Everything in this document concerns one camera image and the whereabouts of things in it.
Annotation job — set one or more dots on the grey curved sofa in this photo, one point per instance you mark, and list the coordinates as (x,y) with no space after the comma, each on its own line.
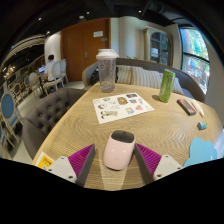
(190,85)

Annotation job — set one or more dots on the group of blue-backed chairs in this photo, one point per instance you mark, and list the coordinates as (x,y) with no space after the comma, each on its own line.
(8,106)

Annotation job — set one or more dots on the yellow code sticker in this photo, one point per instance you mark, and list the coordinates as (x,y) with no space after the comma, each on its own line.
(45,161)

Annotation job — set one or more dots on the black and red flat box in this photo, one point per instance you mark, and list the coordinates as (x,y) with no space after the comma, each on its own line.
(186,107)

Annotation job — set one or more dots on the black-framed window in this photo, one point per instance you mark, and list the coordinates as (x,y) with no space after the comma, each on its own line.
(196,56)

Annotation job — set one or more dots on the blue cloud-shaped mouse pad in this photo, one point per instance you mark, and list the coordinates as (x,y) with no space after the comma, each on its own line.
(201,151)

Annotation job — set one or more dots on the glass-door cabinet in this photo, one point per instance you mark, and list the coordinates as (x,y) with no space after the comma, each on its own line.
(158,46)

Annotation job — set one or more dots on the brown wooden door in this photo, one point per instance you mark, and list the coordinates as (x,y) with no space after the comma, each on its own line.
(80,46)

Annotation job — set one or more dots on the white sticker sheet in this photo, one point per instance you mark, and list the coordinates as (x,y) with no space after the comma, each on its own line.
(121,107)

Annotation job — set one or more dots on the black backpack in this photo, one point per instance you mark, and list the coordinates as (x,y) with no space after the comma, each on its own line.
(94,76)

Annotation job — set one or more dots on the green drink can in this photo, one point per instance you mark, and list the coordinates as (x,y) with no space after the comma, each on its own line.
(166,86)

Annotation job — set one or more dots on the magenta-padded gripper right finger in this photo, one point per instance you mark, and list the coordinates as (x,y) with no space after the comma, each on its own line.
(150,161)

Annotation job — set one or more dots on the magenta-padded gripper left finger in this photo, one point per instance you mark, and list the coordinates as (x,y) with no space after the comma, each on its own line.
(80,161)

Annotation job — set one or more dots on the small teal pack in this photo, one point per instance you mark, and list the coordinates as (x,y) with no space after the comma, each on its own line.
(202,125)

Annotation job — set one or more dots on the pink computer mouse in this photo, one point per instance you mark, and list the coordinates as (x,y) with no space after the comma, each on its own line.
(117,153)

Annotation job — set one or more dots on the clear shaker bottle white lid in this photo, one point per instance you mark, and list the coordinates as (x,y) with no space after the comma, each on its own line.
(107,71)

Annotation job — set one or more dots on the person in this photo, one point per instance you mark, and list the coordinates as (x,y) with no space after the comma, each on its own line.
(50,68)

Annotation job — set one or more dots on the striped cushion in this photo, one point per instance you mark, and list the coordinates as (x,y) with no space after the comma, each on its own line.
(124,75)
(146,78)

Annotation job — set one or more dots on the grey tufted armchair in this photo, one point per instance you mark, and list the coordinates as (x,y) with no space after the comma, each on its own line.
(46,113)

